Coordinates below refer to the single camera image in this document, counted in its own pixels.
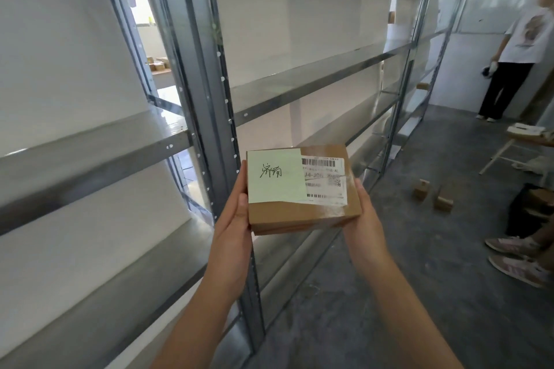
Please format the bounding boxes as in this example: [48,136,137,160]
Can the person's right hand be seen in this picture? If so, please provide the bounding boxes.
[340,178,394,282]

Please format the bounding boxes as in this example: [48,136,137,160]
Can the person's left hand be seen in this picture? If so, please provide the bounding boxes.
[202,161,254,301]

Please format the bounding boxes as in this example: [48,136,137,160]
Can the small cardboard parcel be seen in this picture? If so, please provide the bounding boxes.
[245,144,364,236]

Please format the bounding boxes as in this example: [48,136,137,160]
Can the grey metal shelving rack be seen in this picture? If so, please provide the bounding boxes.
[0,0,481,369]

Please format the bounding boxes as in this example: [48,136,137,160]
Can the person's left forearm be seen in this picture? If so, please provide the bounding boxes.
[149,277,243,369]

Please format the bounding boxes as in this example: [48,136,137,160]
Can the person's right forearm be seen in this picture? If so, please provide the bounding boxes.
[361,258,464,369]

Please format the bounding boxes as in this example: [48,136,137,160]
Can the cardboard box with tape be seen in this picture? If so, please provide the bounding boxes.
[529,187,554,209]

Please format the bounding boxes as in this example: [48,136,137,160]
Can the pink sneaker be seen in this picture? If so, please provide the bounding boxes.
[488,254,554,291]
[484,236,542,259]

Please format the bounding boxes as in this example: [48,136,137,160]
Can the black crate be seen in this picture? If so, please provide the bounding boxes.
[505,183,554,239]

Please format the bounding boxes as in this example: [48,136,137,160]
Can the wooden table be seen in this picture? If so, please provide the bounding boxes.
[151,69,174,89]

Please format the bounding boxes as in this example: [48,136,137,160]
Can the white bag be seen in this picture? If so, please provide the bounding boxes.
[512,156,553,176]

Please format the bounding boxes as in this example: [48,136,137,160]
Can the white chair wooden seat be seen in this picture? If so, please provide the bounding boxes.
[478,122,554,189]

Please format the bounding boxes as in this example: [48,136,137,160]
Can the flat white item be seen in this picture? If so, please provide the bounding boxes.
[506,122,547,137]

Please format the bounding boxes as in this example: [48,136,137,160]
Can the leaning wooden planks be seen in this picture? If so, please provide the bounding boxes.
[519,74,554,125]

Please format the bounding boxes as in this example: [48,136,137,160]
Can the wall whiteboard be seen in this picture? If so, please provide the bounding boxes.
[456,0,537,35]

